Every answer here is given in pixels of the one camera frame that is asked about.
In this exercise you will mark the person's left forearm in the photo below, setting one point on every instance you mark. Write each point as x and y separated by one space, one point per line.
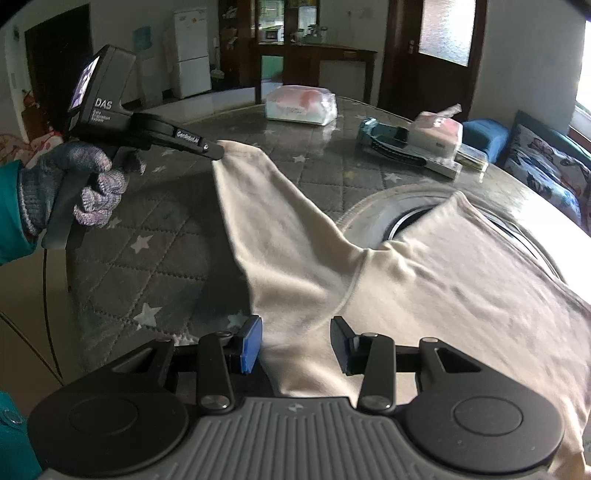
9 212

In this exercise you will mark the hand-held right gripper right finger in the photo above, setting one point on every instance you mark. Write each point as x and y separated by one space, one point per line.
342 346

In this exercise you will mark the dark wooden cabinet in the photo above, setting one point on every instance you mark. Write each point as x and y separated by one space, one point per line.
240 46

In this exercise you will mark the person's teal jacket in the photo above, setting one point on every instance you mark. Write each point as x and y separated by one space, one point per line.
14 443

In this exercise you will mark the butterfly print pillow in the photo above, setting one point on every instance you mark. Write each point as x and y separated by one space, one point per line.
549 157

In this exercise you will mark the small clear box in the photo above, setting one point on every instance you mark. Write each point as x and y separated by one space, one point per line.
473 159

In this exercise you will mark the blue sofa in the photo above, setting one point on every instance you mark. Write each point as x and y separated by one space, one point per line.
485 138

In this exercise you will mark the red floral cloth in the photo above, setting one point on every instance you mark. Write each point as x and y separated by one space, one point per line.
41 143

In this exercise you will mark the pink tissue pack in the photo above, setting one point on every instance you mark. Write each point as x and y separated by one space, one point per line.
436 131

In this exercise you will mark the white refrigerator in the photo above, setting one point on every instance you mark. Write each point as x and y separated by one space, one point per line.
191 50

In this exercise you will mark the white flat box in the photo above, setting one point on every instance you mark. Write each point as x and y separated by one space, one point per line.
445 168

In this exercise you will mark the black round induction cooktop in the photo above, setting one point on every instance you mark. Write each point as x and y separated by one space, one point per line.
402 222

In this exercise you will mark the wooden door with frosted glass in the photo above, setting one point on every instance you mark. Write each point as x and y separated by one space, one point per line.
434 50

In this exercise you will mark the dark wooden door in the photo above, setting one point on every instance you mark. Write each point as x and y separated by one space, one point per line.
51 60

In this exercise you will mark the cream garment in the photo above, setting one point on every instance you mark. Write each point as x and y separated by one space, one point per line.
300 240

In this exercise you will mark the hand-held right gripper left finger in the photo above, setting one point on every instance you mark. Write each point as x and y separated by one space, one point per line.
251 345

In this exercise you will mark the person's left hand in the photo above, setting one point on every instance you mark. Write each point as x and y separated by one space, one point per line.
51 166

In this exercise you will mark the white pink plastic-wrapped package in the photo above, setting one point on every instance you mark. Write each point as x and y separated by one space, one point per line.
300 106

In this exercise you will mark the window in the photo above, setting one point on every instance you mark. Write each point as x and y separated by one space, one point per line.
584 97

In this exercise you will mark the light blue wall sheet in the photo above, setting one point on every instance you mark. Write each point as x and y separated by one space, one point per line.
143 38

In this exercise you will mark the dark wooden side table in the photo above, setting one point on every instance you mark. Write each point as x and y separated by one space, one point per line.
318 53

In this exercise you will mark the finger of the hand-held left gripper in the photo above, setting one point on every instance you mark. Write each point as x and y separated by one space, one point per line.
194 138

